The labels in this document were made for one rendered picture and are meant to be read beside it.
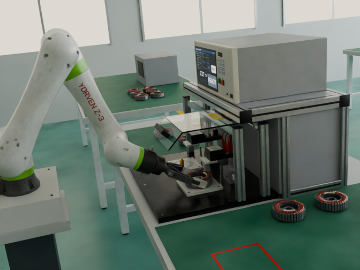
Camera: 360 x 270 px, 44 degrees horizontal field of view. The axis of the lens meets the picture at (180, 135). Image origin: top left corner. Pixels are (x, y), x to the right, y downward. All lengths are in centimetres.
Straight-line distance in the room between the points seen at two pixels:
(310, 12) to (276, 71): 576
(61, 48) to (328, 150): 104
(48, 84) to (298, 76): 91
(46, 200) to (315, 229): 95
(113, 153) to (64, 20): 478
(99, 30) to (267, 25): 253
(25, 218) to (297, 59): 116
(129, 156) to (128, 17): 486
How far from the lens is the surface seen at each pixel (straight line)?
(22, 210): 173
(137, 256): 288
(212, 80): 185
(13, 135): 156
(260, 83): 169
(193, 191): 175
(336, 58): 779
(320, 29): 757
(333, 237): 151
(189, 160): 208
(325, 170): 181
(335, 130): 178
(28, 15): 632
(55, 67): 150
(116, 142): 165
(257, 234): 150
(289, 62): 173
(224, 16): 680
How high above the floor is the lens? 150
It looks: 17 degrees down
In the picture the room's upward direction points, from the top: 5 degrees counter-clockwise
